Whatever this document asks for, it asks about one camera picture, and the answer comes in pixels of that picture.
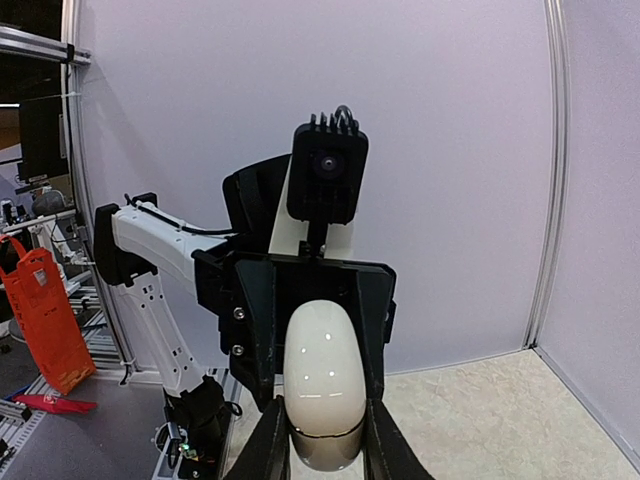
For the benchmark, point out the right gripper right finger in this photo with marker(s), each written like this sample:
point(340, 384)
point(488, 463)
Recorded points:
point(387, 454)

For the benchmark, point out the orange bag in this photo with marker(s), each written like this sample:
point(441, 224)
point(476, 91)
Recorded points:
point(41, 307)

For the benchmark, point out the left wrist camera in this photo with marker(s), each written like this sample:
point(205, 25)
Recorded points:
point(326, 171)

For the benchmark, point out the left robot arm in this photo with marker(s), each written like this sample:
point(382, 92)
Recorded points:
point(136, 243)

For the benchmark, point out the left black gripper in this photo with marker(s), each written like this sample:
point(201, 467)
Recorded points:
point(254, 295)

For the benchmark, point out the black monitor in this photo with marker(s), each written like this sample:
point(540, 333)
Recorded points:
point(43, 146)

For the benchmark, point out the aluminium shelf frame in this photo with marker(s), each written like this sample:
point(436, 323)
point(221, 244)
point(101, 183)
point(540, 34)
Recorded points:
point(44, 191)

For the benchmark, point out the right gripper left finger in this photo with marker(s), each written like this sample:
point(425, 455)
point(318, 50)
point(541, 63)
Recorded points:
point(266, 455)

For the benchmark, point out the right aluminium frame post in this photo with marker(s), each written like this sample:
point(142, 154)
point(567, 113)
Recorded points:
point(560, 82)

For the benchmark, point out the white square charging case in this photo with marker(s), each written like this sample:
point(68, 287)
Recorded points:
point(324, 386)

